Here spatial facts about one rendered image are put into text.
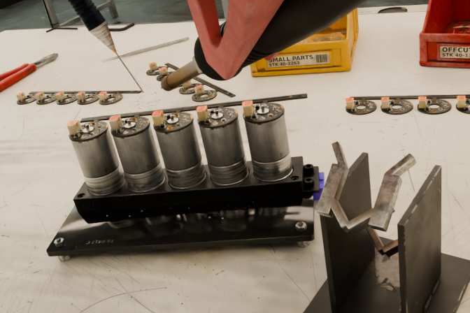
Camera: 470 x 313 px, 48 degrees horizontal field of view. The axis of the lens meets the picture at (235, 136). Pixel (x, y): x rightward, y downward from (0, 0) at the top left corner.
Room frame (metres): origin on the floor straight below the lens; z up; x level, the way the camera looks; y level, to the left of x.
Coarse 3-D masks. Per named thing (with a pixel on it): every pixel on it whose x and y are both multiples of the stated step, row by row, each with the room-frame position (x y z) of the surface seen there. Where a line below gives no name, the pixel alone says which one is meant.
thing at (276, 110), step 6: (258, 108) 0.29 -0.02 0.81; (270, 108) 0.29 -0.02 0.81; (276, 108) 0.29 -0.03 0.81; (282, 108) 0.29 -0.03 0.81; (252, 114) 0.28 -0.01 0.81; (270, 114) 0.28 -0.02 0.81; (276, 114) 0.28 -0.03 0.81; (282, 114) 0.28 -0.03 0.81; (246, 120) 0.28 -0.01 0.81; (252, 120) 0.28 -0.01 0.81; (258, 120) 0.28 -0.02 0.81; (264, 120) 0.27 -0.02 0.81; (270, 120) 0.27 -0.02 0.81
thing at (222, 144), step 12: (204, 132) 0.28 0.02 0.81; (216, 132) 0.28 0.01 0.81; (228, 132) 0.28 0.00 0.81; (240, 132) 0.29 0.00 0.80; (204, 144) 0.29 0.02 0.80; (216, 144) 0.28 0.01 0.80; (228, 144) 0.28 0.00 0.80; (240, 144) 0.29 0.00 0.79; (216, 156) 0.28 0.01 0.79; (228, 156) 0.28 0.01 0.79; (240, 156) 0.28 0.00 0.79; (216, 168) 0.28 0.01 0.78; (228, 168) 0.28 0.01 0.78; (240, 168) 0.28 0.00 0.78; (216, 180) 0.28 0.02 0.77; (228, 180) 0.28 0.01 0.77; (240, 180) 0.28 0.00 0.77
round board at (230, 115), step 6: (216, 108) 0.30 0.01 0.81; (222, 108) 0.30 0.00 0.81; (228, 108) 0.30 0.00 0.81; (210, 114) 0.30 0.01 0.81; (228, 114) 0.29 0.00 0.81; (234, 114) 0.29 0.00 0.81; (198, 120) 0.29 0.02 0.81; (210, 120) 0.29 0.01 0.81; (216, 120) 0.29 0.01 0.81; (222, 120) 0.29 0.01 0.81; (228, 120) 0.28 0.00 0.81; (234, 120) 0.28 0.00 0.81; (204, 126) 0.28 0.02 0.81; (210, 126) 0.28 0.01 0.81; (216, 126) 0.28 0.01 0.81
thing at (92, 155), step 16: (80, 144) 0.30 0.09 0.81; (96, 144) 0.30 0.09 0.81; (112, 144) 0.31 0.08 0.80; (80, 160) 0.30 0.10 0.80; (96, 160) 0.30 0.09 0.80; (112, 160) 0.30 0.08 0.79; (96, 176) 0.30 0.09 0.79; (112, 176) 0.30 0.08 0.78; (96, 192) 0.30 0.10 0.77; (112, 192) 0.30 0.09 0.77
